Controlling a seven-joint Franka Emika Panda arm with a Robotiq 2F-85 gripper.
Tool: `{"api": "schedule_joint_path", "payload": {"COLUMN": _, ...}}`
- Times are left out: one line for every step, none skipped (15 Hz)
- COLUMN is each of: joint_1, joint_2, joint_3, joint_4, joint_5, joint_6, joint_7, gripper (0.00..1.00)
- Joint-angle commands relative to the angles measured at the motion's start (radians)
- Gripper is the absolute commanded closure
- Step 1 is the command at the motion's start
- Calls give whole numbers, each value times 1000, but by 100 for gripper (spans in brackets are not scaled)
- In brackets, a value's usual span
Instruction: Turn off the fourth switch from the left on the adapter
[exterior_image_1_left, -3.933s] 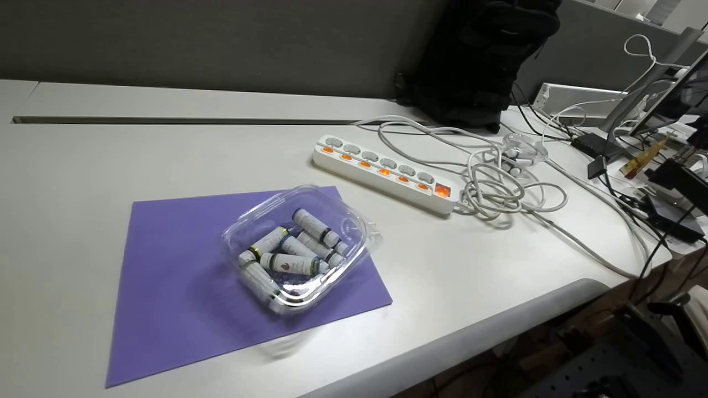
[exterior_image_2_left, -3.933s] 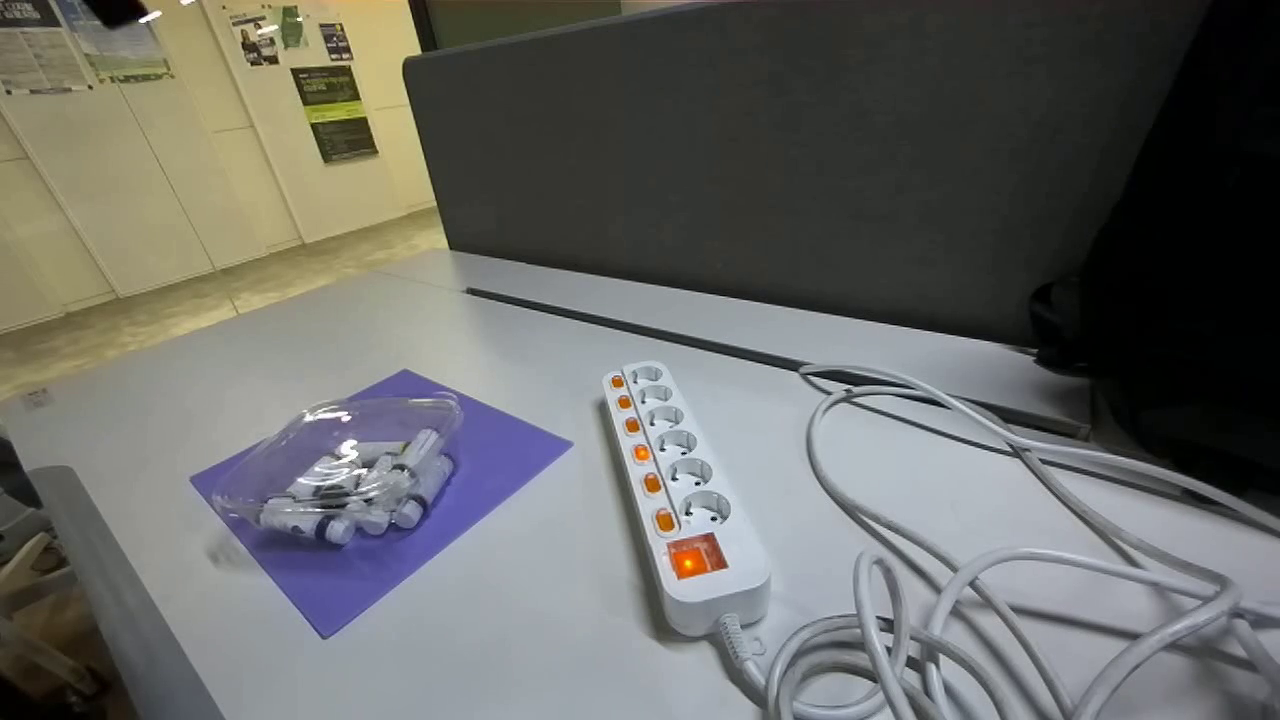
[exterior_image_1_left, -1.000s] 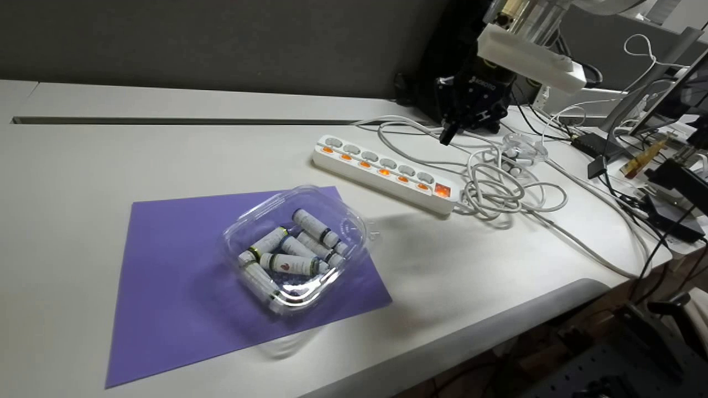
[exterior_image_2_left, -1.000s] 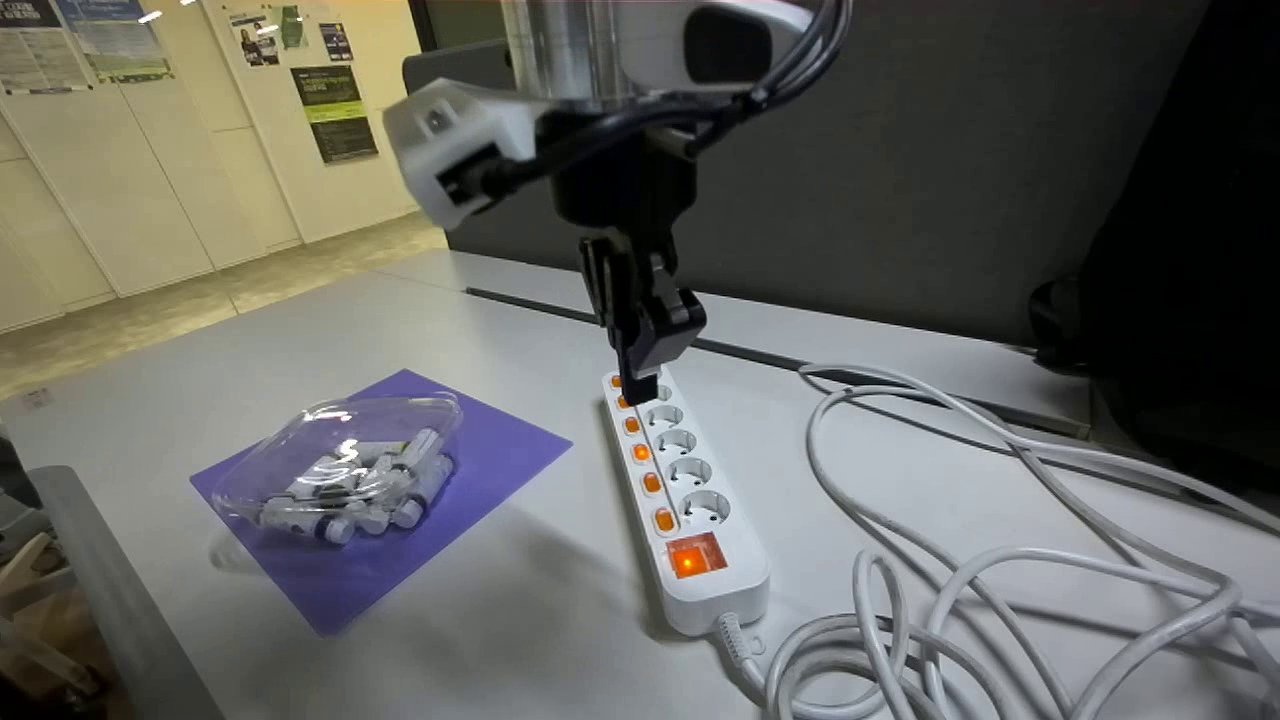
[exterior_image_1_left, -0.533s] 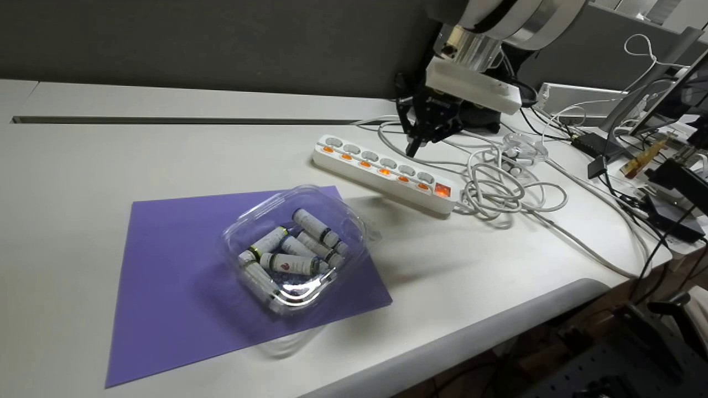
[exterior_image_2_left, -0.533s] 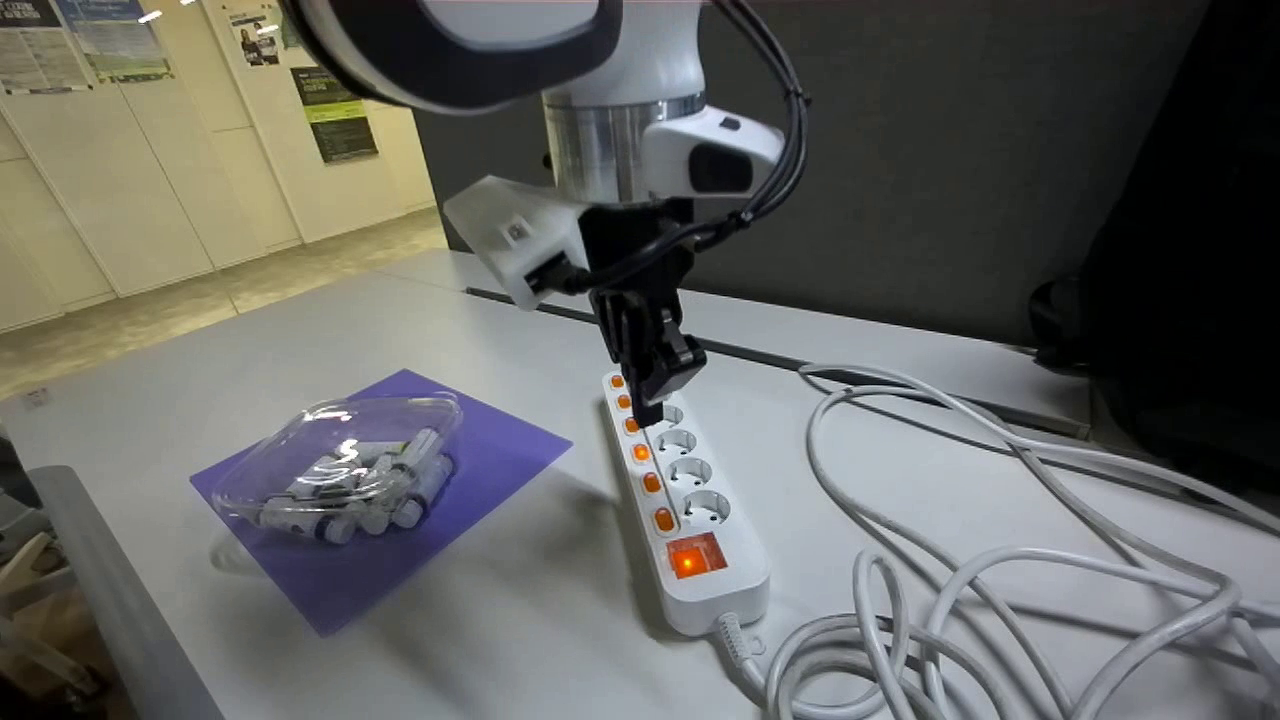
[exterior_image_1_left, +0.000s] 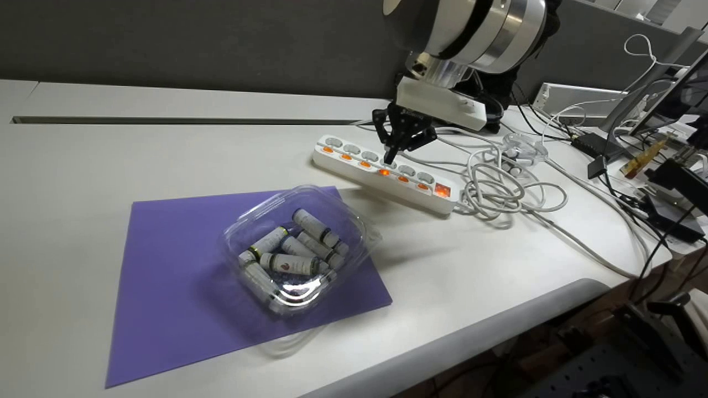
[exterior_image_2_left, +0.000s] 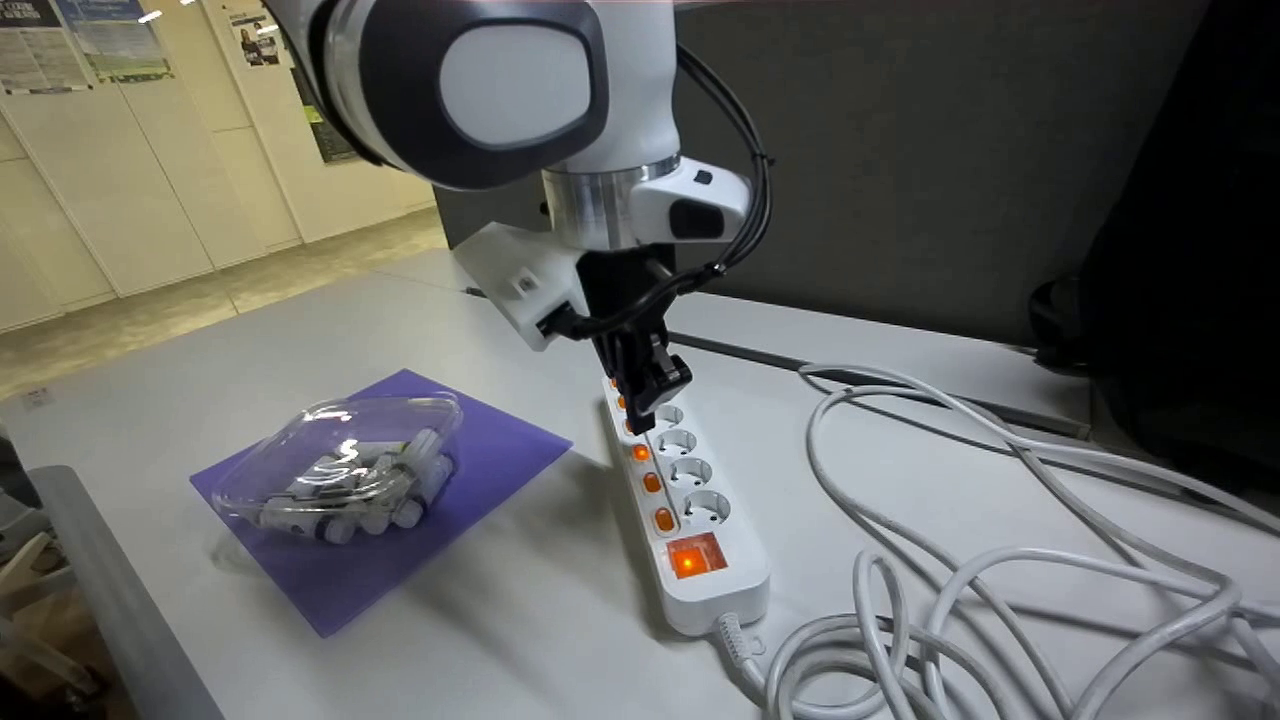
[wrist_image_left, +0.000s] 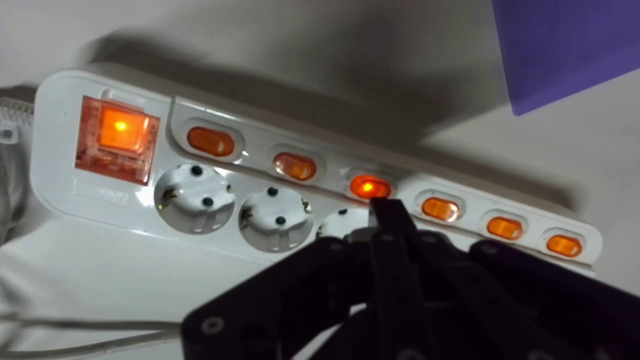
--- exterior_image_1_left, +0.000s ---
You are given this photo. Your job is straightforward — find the yellow hand tool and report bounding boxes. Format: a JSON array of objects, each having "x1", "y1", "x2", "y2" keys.
[{"x1": 619, "y1": 137, "x2": 671, "y2": 180}]

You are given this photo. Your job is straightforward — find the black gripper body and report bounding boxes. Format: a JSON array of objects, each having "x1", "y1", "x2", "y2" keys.
[{"x1": 382, "y1": 99, "x2": 439, "y2": 141}]

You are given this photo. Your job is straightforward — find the white power strip orange switches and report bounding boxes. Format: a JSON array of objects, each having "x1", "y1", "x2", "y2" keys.
[{"x1": 309, "y1": 133, "x2": 459, "y2": 219}]

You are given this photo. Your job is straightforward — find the purple paper mat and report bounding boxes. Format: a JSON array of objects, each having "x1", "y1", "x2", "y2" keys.
[{"x1": 105, "y1": 185, "x2": 397, "y2": 392}]

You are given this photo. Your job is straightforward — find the white power cord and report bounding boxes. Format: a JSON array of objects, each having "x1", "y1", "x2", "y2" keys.
[
  {"x1": 507, "y1": 158, "x2": 647, "y2": 284},
  {"x1": 411, "y1": 125, "x2": 570, "y2": 232}
]

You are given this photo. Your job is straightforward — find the white box device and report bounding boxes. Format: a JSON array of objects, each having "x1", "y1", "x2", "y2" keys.
[{"x1": 534, "y1": 79, "x2": 630, "y2": 126}]

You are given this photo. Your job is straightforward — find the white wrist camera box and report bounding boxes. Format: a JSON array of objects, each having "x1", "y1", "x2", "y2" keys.
[{"x1": 393, "y1": 75, "x2": 492, "y2": 135}]

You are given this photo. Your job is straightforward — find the white tube with black band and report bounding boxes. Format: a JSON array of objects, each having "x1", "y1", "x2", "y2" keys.
[
  {"x1": 289, "y1": 206, "x2": 342, "y2": 251},
  {"x1": 234, "y1": 227, "x2": 289, "y2": 269},
  {"x1": 257, "y1": 251, "x2": 323, "y2": 278},
  {"x1": 278, "y1": 232, "x2": 334, "y2": 264},
  {"x1": 241, "y1": 262, "x2": 282, "y2": 302},
  {"x1": 323, "y1": 242, "x2": 351, "y2": 274}
]

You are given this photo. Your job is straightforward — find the black cable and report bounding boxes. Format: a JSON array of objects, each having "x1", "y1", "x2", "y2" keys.
[{"x1": 570, "y1": 130, "x2": 708, "y2": 249}]

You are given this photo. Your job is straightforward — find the black desk device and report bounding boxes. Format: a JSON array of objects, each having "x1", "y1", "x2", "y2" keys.
[{"x1": 647, "y1": 158, "x2": 708, "y2": 218}]

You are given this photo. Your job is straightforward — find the clear plastic clamshell container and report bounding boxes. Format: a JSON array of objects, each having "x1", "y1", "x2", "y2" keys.
[{"x1": 220, "y1": 181, "x2": 376, "y2": 359}]

